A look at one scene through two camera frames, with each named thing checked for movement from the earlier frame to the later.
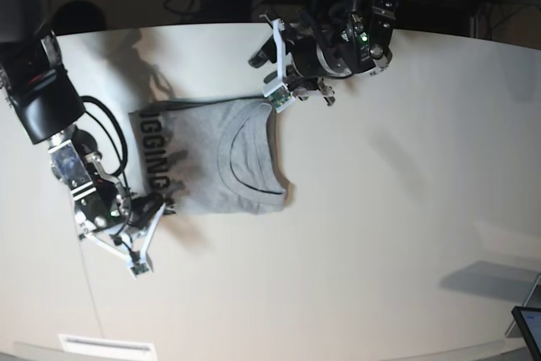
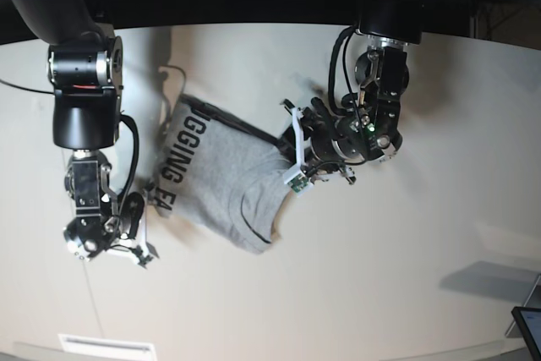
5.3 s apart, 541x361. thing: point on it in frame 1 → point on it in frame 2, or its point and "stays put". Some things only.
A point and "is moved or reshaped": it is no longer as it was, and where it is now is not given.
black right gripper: x=315 y=57 → x=336 y=143
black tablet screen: x=529 y=321 stays put
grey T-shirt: x=210 y=156 is moved or reshaped
